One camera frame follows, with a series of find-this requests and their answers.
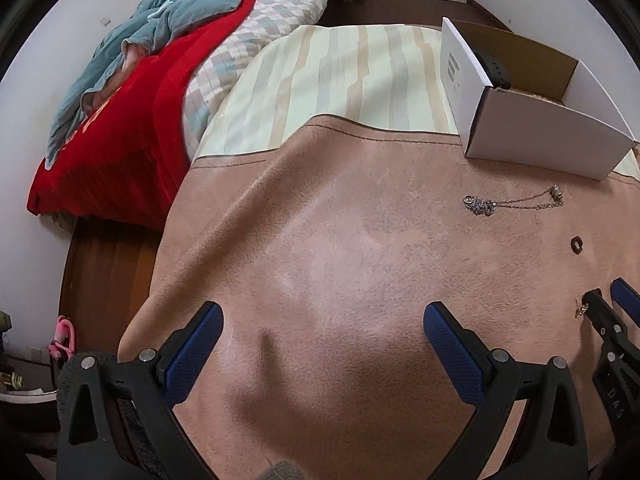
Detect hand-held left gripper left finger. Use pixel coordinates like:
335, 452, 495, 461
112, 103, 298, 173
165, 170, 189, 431
57, 301, 224, 480

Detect white cardboard box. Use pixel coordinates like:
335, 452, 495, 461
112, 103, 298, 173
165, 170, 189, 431
440, 16, 637, 182

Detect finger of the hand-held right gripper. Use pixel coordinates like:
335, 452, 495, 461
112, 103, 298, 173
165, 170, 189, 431
610, 278, 640, 328
584, 288, 640, 361

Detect white basin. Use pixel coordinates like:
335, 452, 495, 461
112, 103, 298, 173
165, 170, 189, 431
0, 387, 59, 433

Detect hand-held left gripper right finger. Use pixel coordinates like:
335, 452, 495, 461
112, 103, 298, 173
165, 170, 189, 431
423, 301, 589, 480

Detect pink fleece blanket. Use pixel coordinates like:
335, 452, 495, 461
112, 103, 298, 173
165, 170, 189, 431
120, 115, 640, 480

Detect black watch strap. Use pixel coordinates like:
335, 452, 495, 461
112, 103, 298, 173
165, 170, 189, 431
472, 50, 512, 92

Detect silver chain necklace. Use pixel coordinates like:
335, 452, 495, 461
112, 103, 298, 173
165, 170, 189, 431
463, 185, 566, 217

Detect teal grey quilt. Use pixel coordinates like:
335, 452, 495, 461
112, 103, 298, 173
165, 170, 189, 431
45, 0, 321, 171

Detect pink slippers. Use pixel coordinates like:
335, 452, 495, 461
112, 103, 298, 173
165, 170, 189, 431
46, 315, 77, 361

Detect red blanket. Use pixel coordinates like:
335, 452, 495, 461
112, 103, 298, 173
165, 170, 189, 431
27, 0, 261, 231

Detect grey checked bed sheet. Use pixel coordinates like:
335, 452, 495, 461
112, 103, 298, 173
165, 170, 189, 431
182, 0, 351, 158

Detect cream striped mattress pad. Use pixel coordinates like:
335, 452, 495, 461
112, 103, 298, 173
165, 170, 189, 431
192, 24, 640, 181

